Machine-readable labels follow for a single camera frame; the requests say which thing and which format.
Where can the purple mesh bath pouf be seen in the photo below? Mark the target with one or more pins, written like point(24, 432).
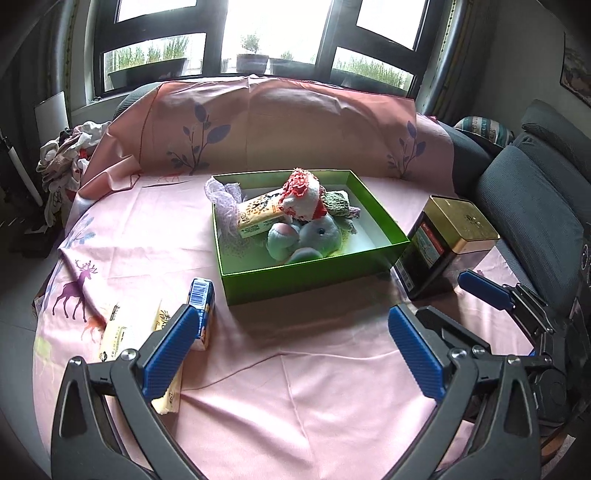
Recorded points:
point(221, 196)

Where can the low plant pot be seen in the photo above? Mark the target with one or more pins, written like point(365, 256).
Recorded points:
point(291, 67)

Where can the cream tissue pack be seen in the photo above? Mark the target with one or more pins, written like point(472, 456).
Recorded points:
point(124, 332)

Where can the grey fabric armchair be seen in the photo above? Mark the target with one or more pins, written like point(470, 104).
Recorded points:
point(531, 207)

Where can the white panel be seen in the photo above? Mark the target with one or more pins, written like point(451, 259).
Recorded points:
point(51, 120)

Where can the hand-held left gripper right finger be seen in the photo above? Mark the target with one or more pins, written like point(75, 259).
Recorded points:
point(415, 353)

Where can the salmon leaf print sheet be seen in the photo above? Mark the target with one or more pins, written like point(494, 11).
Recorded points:
point(286, 124)

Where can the striped cushion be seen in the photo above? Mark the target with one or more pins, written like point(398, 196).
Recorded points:
point(485, 129)

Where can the green cardboard box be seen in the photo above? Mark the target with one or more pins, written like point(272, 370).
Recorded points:
point(300, 277)

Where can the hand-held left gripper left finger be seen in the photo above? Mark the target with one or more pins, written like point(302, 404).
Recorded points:
point(168, 355)

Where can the potted small tree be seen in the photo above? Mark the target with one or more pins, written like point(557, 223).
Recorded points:
point(251, 62)

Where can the pile of clothes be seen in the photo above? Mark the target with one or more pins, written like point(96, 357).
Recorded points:
point(60, 157)

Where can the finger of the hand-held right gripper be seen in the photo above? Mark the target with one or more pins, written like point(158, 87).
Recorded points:
point(485, 288)

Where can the gold green metal tin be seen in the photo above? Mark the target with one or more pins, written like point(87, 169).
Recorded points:
point(443, 249)

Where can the yellow snack packet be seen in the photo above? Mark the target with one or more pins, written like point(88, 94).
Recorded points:
point(258, 212)

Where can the black framed window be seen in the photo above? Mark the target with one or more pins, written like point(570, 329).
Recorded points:
point(323, 27)

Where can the red white plush toy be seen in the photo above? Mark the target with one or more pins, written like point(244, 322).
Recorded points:
point(304, 194)

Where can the blue plush toy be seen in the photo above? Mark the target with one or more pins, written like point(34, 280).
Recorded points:
point(318, 235)

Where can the framed wall picture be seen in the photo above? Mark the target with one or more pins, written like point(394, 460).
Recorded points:
point(577, 69)

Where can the pink deer print sheet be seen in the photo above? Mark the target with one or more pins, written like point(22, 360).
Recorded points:
point(286, 369)

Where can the blue tissue pack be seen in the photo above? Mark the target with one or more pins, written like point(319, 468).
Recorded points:
point(203, 295)

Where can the long planter with shrubs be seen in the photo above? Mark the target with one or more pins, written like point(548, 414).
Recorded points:
point(369, 81)
point(147, 69)

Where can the green knitted cloth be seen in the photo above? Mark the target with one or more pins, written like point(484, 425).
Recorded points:
point(339, 201)

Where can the purple quilted towel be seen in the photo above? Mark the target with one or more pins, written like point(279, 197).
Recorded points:
point(353, 213)

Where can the stick vacuum cleaner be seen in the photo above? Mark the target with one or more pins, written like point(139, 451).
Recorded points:
point(18, 164)

